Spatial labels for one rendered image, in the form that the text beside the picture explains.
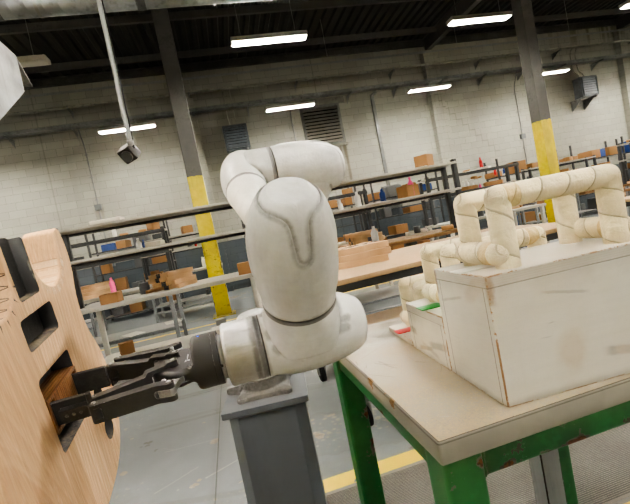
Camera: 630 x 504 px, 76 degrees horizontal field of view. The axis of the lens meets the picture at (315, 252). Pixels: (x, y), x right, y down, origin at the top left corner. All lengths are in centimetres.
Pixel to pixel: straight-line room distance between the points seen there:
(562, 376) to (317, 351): 32
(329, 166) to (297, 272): 61
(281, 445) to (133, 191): 1093
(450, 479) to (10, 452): 48
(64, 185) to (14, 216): 142
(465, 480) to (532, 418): 11
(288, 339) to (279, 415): 85
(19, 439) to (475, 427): 50
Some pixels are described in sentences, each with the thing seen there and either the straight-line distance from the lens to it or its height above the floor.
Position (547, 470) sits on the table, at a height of 46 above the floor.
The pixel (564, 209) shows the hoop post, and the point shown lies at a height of 116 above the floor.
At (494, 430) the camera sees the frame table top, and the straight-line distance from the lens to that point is 57.
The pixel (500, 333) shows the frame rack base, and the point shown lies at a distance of 57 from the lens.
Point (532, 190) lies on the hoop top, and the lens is 60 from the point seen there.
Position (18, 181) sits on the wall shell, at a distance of 1287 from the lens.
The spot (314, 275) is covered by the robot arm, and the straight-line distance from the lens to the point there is 46.
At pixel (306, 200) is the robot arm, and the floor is 123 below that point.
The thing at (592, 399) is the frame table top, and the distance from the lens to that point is 65.
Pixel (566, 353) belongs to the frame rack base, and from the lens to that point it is 63.
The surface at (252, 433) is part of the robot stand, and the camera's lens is 140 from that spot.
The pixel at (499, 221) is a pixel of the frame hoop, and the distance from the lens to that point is 57.
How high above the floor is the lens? 120
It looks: 3 degrees down
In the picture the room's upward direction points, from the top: 11 degrees counter-clockwise
